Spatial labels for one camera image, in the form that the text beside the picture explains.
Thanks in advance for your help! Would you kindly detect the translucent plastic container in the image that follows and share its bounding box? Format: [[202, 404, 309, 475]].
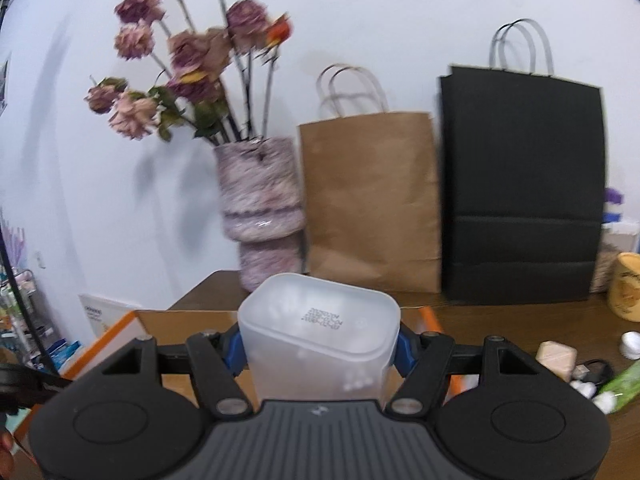
[[238, 273, 401, 401]]

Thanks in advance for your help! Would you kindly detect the small white round tin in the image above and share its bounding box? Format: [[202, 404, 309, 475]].
[[618, 330, 640, 361]]

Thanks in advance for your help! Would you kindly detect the yellow ceramic mug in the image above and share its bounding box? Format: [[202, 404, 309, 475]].
[[608, 252, 640, 323]]

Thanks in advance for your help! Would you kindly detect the black paper bag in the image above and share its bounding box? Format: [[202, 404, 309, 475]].
[[440, 25, 606, 304]]

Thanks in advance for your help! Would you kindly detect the green plastic bottle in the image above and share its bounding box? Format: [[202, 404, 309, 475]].
[[600, 361, 640, 412]]

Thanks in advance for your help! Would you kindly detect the white cotton ball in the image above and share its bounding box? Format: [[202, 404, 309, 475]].
[[570, 380, 597, 399], [592, 391, 617, 415]]

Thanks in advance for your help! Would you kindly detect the beige earbud case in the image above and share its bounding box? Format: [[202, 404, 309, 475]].
[[536, 340, 577, 382]]

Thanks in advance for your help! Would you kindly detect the purple felt vase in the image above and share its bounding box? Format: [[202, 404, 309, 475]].
[[214, 138, 306, 292]]

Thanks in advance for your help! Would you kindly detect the dried pink flower bouquet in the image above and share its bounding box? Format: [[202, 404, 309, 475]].
[[85, 0, 293, 146]]

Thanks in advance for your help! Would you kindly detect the purple lidded container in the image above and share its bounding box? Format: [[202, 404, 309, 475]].
[[589, 186, 640, 295]]

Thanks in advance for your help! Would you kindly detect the black small device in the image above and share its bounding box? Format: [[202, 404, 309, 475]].
[[572, 359, 615, 386]]

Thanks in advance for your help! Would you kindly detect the orange cardboard box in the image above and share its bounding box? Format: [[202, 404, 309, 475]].
[[12, 305, 467, 453]]

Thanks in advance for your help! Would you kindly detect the brown paper bag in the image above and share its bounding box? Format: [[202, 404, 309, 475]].
[[298, 64, 440, 294]]

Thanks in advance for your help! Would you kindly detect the cluttered storage rack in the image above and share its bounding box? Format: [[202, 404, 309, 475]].
[[1, 270, 56, 361]]

